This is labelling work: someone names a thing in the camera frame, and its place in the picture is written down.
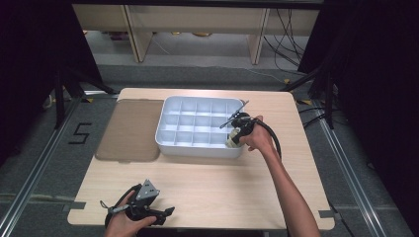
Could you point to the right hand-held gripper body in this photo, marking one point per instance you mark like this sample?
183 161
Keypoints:
243 123

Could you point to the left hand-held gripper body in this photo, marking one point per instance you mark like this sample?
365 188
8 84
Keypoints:
145 194

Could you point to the light green ankle sock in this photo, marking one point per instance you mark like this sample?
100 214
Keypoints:
230 141

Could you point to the white divided storage box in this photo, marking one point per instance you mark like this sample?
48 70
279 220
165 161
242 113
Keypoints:
194 131

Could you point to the person's right hand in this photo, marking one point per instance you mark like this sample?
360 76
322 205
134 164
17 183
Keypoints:
262 136

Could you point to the person's left hand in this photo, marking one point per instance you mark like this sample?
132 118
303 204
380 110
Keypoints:
122 225

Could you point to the brown flat lid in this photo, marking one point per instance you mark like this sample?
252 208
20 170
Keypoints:
131 131

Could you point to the yellow tape piece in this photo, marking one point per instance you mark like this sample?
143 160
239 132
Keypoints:
89 99
304 102

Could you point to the grey tape strip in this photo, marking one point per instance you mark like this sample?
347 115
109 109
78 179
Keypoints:
75 206
326 214

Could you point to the black metal stand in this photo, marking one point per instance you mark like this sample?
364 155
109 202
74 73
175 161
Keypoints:
60 98
329 98

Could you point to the beige desk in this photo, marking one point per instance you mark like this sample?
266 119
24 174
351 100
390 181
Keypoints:
197 18

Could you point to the black curtain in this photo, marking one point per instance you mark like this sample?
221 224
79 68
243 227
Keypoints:
375 82
29 65

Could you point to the metal floor rail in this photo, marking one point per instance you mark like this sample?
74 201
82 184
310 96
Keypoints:
36 171
349 177

